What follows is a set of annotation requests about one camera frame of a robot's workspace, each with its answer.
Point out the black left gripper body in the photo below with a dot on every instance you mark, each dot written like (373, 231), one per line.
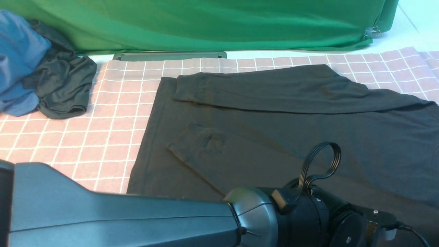
(351, 225)

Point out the gray long-sleeved shirt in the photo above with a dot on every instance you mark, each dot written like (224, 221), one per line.
(209, 133)

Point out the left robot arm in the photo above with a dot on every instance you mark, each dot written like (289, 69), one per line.
(41, 207)

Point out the metal binder clip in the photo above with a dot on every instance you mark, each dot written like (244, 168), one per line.
(371, 32)

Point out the pink checkered tablecloth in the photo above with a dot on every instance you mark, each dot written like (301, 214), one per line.
(99, 148)

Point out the dark green metal bar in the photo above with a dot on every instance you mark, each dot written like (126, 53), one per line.
(163, 56)

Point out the dark crumpled garment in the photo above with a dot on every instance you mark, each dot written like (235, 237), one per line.
(62, 80)

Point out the green backdrop cloth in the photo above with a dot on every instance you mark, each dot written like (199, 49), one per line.
(110, 26)

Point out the blue garment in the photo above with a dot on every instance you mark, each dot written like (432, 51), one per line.
(21, 51)

